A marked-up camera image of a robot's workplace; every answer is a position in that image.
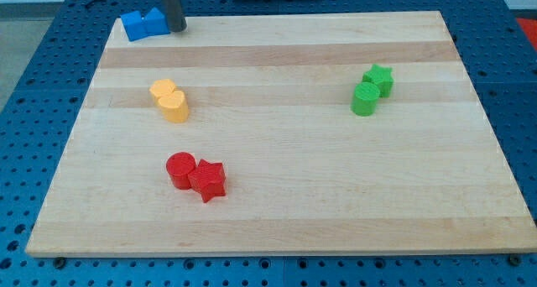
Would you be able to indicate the yellow hexagon block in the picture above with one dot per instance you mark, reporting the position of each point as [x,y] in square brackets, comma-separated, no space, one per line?
[162,90]

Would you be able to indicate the green cylinder block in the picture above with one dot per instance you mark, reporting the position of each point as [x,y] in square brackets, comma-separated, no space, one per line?
[364,99]

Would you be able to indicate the blue triangle block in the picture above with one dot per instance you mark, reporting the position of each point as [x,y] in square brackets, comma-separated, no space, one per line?
[155,23]

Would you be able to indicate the green star block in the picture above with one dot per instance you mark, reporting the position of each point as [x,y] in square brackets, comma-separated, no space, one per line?
[381,76]

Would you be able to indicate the blue cube block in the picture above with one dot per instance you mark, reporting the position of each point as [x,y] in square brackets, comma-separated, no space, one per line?
[133,25]

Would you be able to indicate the light wooden board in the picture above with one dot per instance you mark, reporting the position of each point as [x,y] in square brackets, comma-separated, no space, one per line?
[269,97]

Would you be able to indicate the red cylinder block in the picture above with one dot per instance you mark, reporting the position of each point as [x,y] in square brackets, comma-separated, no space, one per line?
[179,166]

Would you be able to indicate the yellow heart block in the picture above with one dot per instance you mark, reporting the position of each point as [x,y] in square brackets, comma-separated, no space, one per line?
[174,107]

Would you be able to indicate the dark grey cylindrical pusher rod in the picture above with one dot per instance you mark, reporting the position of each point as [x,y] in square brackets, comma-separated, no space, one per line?
[175,15]

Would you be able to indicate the red star block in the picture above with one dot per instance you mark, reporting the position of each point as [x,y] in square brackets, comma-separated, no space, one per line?
[208,179]

